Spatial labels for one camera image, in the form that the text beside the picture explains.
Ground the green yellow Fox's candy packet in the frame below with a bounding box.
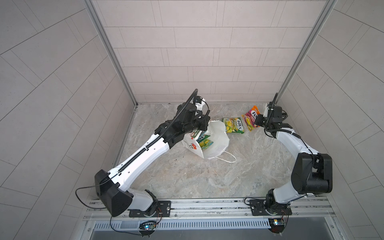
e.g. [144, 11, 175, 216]
[223, 117, 244, 134]

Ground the white paper bag red flower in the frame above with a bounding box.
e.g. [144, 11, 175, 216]
[182, 121, 237, 163]

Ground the right circuit board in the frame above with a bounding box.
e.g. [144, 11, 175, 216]
[268, 218, 286, 234]

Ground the orange pink Fox's candy packet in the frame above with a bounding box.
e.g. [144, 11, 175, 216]
[242, 106, 260, 132]

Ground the aluminium mounting rail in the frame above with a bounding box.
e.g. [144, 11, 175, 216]
[81, 196, 339, 221]

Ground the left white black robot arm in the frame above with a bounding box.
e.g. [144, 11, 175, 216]
[95, 97, 210, 217]

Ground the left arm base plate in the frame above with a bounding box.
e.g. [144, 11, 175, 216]
[129, 201, 172, 218]

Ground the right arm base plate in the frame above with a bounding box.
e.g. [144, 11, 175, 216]
[249, 199, 292, 216]

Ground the left black cable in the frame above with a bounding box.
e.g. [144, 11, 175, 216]
[74, 179, 109, 210]

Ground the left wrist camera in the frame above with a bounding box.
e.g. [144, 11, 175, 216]
[194, 96, 206, 111]

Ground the circuit board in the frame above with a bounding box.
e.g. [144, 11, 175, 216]
[139, 221, 157, 231]
[268, 218, 286, 234]

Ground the left circuit board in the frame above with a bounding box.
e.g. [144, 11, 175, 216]
[139, 221, 157, 231]

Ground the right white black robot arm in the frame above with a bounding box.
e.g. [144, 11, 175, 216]
[256, 102, 333, 215]

